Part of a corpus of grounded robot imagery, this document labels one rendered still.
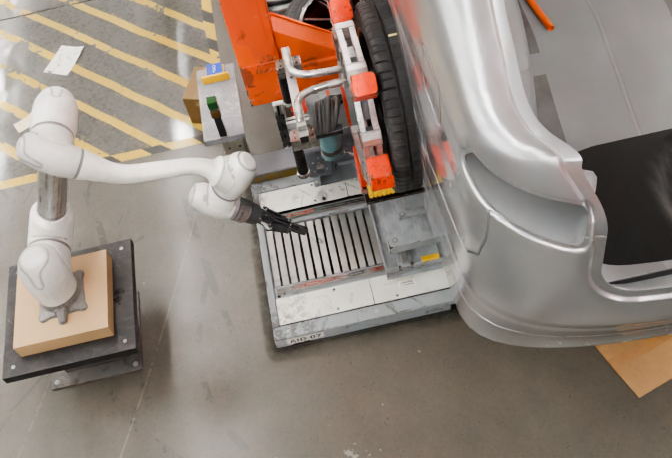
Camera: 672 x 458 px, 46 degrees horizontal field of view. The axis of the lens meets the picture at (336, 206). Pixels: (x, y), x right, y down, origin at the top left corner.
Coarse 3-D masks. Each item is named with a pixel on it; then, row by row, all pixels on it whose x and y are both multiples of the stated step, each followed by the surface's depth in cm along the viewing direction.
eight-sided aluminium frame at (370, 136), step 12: (336, 24) 258; (348, 24) 257; (336, 36) 257; (348, 36) 258; (336, 48) 282; (360, 48) 250; (348, 60) 247; (360, 60) 247; (348, 72) 245; (360, 72) 245; (360, 108) 247; (372, 108) 247; (360, 120) 247; (372, 120) 247; (360, 132) 248; (372, 132) 248; (360, 144) 292; (372, 144) 250; (360, 156) 289; (372, 156) 288
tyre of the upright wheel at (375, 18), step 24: (384, 0) 260; (360, 24) 260; (384, 24) 246; (384, 48) 242; (384, 72) 241; (384, 96) 241; (408, 96) 241; (408, 120) 243; (408, 144) 247; (408, 168) 253
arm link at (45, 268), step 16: (48, 240) 288; (32, 256) 278; (48, 256) 279; (64, 256) 287; (32, 272) 276; (48, 272) 278; (64, 272) 284; (32, 288) 280; (48, 288) 281; (64, 288) 286; (48, 304) 289
